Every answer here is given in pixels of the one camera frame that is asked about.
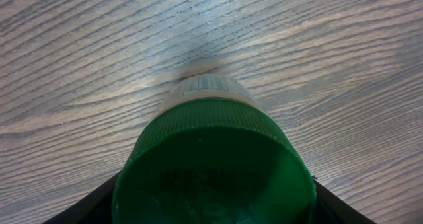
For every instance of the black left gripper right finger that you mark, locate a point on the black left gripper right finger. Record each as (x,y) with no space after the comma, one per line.
(330,209)

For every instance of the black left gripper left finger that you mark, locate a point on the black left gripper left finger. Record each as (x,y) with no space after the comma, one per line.
(95,208)

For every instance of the green lid white jar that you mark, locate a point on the green lid white jar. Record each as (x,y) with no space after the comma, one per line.
(212,155)

